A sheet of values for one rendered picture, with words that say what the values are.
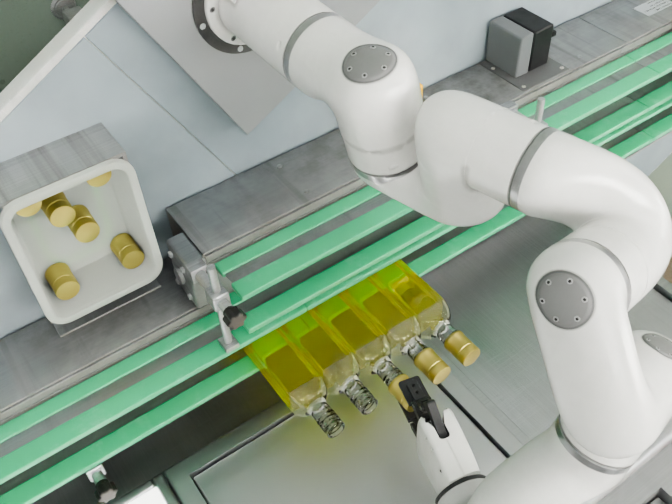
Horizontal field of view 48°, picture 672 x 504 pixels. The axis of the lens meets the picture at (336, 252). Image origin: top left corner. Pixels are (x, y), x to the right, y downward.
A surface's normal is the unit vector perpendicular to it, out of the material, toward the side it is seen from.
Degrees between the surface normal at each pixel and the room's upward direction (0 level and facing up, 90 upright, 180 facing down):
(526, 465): 107
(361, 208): 90
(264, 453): 90
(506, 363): 91
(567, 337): 77
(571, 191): 38
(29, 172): 90
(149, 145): 0
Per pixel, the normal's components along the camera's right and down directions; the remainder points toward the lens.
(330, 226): -0.04, -0.69
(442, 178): -0.51, 0.73
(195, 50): 0.59, 0.60
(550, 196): -0.11, 0.63
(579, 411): -0.71, 0.34
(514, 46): -0.82, 0.44
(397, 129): 0.40, 0.72
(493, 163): -0.60, 0.18
